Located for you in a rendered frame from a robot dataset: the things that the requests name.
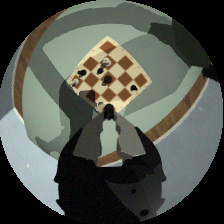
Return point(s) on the brown and cream chessboard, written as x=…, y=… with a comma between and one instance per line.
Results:
x=124, y=70

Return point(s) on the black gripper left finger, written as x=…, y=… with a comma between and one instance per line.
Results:
x=84, y=145

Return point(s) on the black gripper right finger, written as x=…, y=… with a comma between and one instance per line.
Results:
x=133, y=144

